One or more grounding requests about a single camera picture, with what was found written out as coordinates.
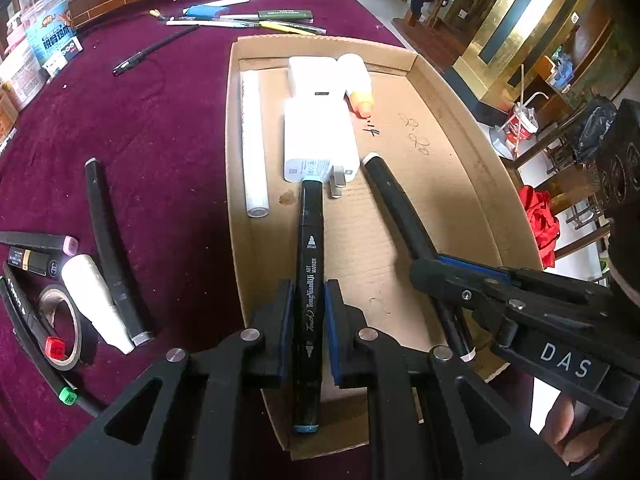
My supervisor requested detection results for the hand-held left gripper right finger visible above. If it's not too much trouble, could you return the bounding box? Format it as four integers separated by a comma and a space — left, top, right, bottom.
324, 279, 571, 480

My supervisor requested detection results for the white bottle with orange cap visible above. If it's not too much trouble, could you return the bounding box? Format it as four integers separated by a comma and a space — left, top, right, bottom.
337, 53, 376, 119

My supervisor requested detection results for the green pen case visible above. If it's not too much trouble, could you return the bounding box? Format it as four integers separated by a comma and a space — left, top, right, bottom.
257, 8, 315, 24

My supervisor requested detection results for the brown tape roll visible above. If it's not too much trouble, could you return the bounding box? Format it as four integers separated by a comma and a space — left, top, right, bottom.
37, 284, 97, 372

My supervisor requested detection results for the white squeeze bottle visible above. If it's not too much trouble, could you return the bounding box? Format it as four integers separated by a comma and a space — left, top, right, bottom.
61, 254, 137, 357

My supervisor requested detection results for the wooden stair railing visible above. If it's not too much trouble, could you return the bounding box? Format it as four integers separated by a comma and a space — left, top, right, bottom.
392, 0, 512, 57

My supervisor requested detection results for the red and white paper cup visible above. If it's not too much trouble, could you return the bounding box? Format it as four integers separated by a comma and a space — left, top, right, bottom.
504, 102, 540, 145

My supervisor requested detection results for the pile of printed boxes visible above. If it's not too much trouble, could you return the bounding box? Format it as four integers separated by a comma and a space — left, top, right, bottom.
0, 0, 85, 138

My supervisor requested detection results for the clear gel pen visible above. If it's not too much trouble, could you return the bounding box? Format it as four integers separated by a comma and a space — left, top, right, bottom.
165, 18, 262, 29

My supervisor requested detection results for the person's right hand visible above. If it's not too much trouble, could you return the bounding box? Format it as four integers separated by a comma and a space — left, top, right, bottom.
542, 392, 618, 466

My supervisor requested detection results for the black marker with green cap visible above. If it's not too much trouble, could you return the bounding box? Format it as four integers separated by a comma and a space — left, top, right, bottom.
0, 305, 80, 407

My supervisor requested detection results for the black marker with pink cap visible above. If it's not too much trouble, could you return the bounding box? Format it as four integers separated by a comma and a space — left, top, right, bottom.
0, 230, 79, 257

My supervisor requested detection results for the black marker with blue caps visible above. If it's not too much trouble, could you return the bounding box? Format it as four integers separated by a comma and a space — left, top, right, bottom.
291, 178, 326, 436

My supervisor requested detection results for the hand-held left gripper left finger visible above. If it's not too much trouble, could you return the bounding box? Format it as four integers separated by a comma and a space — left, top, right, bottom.
45, 279, 296, 480

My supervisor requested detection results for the black lipstick tube gold band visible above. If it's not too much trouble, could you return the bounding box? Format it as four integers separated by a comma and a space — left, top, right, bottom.
6, 245, 64, 278

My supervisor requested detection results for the black marker with grey caps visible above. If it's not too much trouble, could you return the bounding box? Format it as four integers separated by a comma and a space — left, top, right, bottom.
84, 158, 157, 347

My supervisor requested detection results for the white wall charger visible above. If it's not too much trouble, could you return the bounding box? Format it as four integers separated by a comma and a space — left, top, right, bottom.
281, 97, 362, 200

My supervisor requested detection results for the black marker with white caps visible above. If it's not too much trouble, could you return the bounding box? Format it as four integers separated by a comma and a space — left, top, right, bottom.
362, 153, 477, 364

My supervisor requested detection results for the purple velvet tablecloth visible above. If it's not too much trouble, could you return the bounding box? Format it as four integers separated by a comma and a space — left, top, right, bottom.
0, 0, 541, 480

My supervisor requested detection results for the white power bank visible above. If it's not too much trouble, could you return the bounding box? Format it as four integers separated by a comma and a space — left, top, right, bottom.
288, 56, 347, 103

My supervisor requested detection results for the wooden chair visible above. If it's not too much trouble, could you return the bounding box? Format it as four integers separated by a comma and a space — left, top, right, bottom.
500, 105, 617, 262

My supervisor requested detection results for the blue lighter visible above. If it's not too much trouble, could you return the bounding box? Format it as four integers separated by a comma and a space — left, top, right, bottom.
183, 4, 230, 19

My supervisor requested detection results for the slim black pen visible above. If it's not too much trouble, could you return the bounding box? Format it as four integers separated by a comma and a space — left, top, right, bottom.
112, 24, 201, 77

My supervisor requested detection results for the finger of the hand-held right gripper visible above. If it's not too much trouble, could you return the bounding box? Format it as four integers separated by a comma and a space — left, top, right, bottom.
438, 254, 615, 307
409, 258, 523, 342

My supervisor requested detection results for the white printed tube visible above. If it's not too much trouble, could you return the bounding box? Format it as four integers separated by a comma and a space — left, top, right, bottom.
240, 70, 271, 219

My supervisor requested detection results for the red cloth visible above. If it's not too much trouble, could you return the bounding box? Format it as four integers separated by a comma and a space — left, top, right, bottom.
518, 184, 561, 269

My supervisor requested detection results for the black plastic bag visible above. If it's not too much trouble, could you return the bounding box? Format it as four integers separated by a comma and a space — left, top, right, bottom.
574, 97, 619, 161

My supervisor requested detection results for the brown cardboard box tray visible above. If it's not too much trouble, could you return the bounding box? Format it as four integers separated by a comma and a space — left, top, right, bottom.
224, 35, 547, 461

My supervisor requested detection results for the black marker with red cap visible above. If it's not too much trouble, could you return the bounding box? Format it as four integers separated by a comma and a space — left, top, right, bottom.
0, 260, 71, 364

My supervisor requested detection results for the gold pillar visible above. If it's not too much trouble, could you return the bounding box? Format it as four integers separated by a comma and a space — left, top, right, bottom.
452, 0, 592, 111

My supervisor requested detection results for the yellow pencil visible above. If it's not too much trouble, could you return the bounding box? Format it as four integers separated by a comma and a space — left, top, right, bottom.
259, 20, 329, 38

